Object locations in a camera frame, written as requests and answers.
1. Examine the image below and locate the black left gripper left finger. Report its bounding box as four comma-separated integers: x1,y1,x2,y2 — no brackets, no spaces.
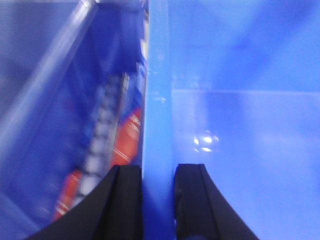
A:
29,165,143,240

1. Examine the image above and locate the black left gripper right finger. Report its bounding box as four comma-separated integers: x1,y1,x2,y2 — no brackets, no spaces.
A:
174,164,257,240

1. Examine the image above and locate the large light blue bin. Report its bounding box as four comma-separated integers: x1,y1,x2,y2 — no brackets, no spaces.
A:
142,0,320,240

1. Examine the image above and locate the white roller track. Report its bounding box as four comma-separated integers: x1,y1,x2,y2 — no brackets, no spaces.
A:
72,73,128,207

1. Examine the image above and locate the red snack package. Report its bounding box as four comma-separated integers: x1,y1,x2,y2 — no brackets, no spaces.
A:
52,106,142,221

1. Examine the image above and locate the lower left blue bin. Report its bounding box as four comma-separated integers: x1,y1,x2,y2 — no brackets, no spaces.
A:
0,0,149,240

